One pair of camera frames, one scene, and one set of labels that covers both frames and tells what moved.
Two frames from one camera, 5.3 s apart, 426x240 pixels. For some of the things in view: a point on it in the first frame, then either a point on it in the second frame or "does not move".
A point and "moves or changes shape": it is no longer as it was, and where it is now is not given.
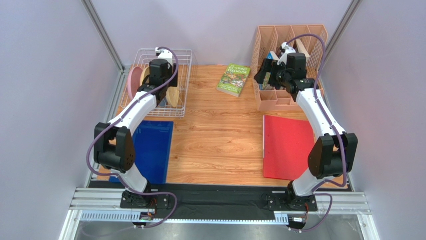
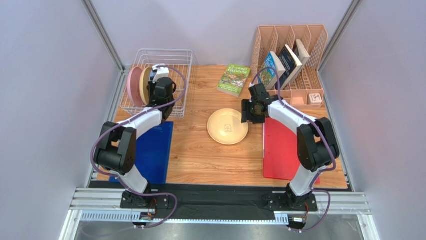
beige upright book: [301, 49] does not move
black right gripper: [266, 71] -> [247, 111]
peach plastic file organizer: [270, 38] does not move
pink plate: [134, 81] does not move
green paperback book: [233, 79] does not move
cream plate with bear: [172, 95] moves or changes shape
